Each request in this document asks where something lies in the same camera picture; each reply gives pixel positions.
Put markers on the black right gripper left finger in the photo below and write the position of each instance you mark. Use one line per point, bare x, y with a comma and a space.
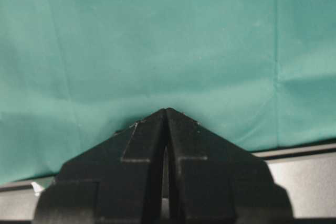
117, 181

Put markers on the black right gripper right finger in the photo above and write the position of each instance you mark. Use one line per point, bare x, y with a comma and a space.
211, 180

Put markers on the green table cloth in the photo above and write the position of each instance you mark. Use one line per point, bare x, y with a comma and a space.
260, 73

